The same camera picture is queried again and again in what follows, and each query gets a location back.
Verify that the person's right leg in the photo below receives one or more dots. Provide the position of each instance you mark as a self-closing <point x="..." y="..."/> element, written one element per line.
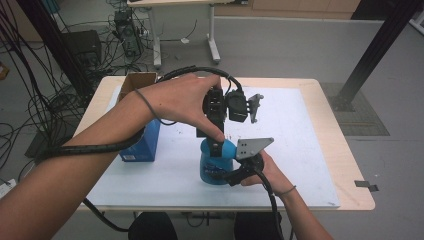
<point x="258" y="228"/>

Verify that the dark floor mat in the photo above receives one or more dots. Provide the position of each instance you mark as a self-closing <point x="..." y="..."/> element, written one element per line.
<point x="36" y="146"/>

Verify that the black metal frame post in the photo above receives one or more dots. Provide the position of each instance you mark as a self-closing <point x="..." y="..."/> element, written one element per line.
<point x="376" y="50"/>
<point x="56" y="46"/>

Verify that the black tape strip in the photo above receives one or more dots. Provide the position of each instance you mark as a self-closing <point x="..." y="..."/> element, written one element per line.
<point x="366" y="185"/>

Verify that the person's left hand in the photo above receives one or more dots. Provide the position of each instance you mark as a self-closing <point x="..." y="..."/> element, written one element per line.
<point x="180" y="100"/>

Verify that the blue bottle with white cap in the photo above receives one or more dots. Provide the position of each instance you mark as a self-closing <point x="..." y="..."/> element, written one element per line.
<point x="213" y="170"/>

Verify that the white power strip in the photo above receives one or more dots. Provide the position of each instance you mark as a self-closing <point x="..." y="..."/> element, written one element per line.
<point x="5" y="187"/>

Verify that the grey floor mat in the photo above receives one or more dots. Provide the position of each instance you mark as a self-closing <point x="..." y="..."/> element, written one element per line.
<point x="370" y="120"/>

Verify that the person's left leg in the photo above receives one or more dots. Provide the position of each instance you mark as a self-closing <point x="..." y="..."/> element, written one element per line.
<point x="153" y="228"/>

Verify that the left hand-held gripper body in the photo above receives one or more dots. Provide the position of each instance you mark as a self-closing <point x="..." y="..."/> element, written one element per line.
<point x="237" y="105"/>

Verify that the person's leg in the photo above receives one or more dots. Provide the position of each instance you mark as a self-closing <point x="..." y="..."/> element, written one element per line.
<point x="153" y="228"/>
<point x="258" y="228"/>

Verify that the open cardboard box blue sides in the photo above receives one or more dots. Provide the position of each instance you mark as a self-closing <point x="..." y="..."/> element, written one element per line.
<point x="143" y="146"/>

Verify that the white table mat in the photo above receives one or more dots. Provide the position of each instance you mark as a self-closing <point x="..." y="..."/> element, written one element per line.
<point x="300" y="160"/>

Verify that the black box on floor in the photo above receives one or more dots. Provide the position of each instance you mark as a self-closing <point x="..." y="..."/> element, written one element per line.
<point x="83" y="46"/>

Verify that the person's right hand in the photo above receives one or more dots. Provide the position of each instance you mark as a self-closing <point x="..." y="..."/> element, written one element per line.
<point x="271" y="176"/>

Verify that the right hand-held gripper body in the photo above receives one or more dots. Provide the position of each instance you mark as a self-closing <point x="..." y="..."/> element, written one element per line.
<point x="251" y="148"/>

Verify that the light wooden table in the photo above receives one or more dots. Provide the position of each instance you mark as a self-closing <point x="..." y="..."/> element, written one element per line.
<point x="350" y="160"/>

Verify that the white desk with metal legs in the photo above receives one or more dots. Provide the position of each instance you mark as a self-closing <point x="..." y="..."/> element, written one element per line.
<point x="211" y="36"/>

